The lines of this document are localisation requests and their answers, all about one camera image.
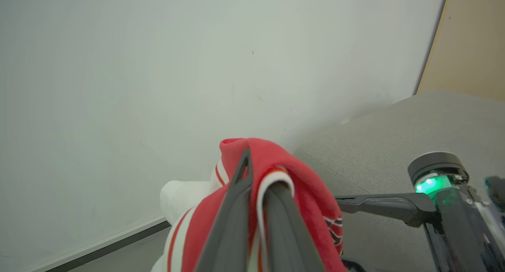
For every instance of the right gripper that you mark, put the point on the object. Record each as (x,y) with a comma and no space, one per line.
(461,224)

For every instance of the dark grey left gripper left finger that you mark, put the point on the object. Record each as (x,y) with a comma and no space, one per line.
(229,228)

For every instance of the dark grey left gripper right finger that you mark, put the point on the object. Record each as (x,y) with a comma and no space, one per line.
(286,232)

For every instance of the red and white jersey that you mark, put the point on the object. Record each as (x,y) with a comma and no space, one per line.
(307,193)

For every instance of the white baseboard strip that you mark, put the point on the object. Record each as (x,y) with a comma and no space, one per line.
(110,240)

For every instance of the beige wooden panel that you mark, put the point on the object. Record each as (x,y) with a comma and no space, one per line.
(469,43)

